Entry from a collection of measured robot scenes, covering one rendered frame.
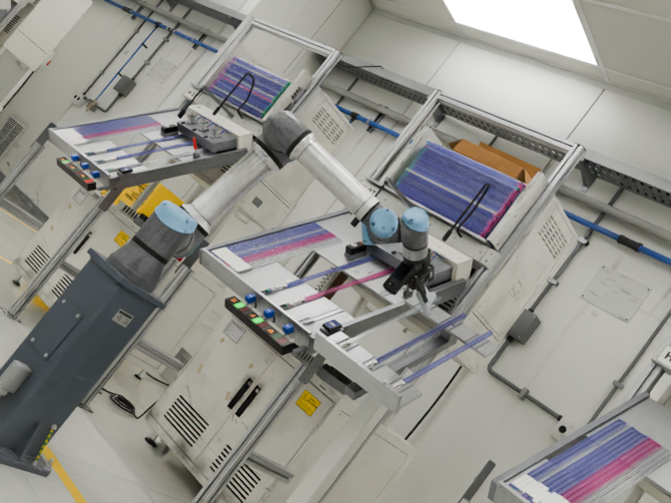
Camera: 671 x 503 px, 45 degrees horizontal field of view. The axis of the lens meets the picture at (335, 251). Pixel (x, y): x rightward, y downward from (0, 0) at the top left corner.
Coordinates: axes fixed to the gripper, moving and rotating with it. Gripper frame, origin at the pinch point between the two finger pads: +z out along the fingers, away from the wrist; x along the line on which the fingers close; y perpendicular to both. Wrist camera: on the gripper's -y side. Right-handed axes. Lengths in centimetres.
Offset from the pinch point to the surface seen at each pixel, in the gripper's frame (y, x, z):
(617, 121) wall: 256, 71, 84
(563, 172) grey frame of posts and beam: 91, 7, 1
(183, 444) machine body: -60, 58, 72
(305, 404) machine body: -26, 24, 48
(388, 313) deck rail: 5.8, 14.4, 18.6
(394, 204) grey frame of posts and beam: 57, 60, 25
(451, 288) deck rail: 35.6, 11.6, 25.7
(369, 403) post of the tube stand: -25.2, -7.5, 19.5
